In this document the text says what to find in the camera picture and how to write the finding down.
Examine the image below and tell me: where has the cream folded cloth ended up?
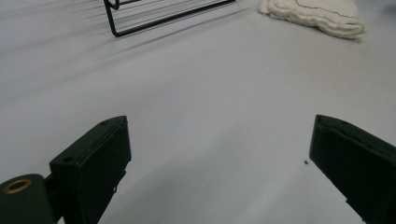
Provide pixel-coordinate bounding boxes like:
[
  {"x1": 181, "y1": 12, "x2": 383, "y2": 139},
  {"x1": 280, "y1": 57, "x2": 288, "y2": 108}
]
[{"x1": 257, "y1": 0, "x2": 368, "y2": 40}]

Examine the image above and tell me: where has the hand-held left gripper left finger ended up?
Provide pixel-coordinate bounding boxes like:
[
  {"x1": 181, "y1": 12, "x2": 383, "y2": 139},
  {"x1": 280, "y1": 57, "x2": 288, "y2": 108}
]
[{"x1": 49, "y1": 115, "x2": 133, "y2": 224}]

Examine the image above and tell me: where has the black wire rack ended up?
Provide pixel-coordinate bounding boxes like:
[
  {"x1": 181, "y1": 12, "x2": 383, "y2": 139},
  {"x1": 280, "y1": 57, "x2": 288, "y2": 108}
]
[{"x1": 103, "y1": 0, "x2": 237, "y2": 38}]

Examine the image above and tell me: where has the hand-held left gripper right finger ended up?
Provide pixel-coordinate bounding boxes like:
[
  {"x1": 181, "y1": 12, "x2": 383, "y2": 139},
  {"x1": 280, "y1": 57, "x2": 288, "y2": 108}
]
[{"x1": 308, "y1": 114, "x2": 396, "y2": 224}]

